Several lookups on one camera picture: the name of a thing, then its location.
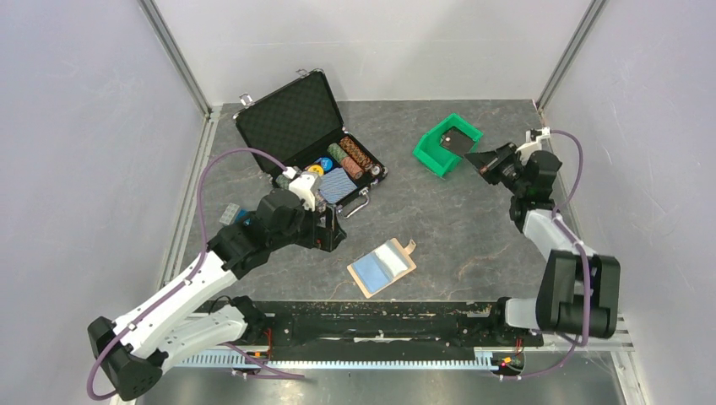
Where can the beige card holder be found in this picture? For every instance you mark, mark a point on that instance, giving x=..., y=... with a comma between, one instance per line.
x=382, y=266

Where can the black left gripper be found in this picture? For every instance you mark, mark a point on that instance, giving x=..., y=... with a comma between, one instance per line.
x=326, y=238

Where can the blue small blind button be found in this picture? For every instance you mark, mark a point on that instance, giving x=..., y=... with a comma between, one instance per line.
x=326, y=163

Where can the green plastic bin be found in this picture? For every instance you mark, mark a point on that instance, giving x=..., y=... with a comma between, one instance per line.
x=436, y=159

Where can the green red chip row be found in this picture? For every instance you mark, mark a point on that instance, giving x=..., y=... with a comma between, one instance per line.
x=353, y=170

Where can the green blue chip row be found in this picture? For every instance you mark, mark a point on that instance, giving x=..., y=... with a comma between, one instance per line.
x=282, y=181

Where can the blue toy brick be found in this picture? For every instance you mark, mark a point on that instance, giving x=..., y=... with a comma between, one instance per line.
x=243, y=218

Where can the grey toy brick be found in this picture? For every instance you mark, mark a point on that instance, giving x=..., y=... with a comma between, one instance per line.
x=230, y=214

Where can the orange black chip row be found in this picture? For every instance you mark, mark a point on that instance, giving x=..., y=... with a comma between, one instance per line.
x=356, y=152

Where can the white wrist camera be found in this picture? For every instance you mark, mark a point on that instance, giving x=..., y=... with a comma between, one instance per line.
x=304, y=184
x=534, y=139

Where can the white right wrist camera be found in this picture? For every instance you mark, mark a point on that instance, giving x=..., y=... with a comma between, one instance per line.
x=534, y=139

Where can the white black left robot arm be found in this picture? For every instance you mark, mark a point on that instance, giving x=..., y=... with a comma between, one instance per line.
x=133, y=351

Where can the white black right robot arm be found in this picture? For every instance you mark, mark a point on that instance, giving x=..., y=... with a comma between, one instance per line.
x=579, y=290

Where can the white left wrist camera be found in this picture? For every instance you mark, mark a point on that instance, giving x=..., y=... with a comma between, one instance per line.
x=304, y=184

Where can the black poker chip case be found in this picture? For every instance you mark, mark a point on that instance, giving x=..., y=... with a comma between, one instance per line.
x=296, y=123

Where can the blue patterned playing card deck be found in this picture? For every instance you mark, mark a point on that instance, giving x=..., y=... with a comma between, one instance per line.
x=336, y=185

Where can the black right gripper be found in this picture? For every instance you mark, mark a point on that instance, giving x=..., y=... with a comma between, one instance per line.
x=500, y=155

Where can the yellow big blind button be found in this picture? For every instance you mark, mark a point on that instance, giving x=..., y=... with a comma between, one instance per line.
x=316, y=169

